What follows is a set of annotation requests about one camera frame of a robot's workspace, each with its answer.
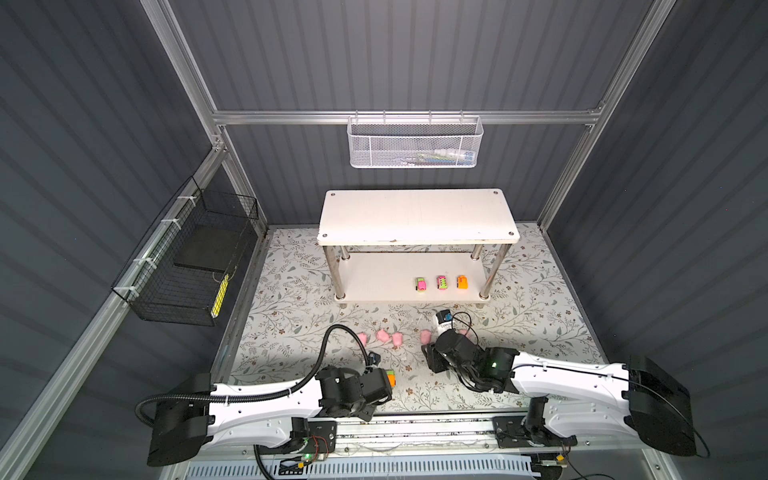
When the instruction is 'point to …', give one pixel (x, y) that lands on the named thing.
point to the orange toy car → (462, 282)
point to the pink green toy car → (442, 283)
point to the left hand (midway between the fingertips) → (372, 404)
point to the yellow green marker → (222, 291)
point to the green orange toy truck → (392, 378)
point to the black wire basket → (174, 277)
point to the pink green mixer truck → (421, 285)
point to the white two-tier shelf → (417, 216)
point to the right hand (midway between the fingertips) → (429, 350)
